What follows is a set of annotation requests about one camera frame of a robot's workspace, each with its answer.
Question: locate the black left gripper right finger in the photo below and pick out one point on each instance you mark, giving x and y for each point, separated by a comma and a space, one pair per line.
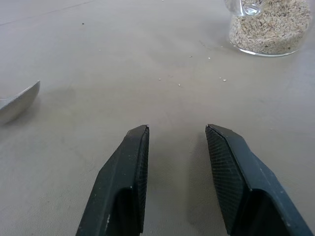
241, 177

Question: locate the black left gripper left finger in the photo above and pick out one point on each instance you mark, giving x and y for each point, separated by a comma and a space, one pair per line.
118, 177

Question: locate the silver metal spoon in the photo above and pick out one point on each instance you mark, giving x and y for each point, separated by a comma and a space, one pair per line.
17, 103

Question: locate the glass jar of grain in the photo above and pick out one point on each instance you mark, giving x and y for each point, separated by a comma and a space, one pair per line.
268, 32

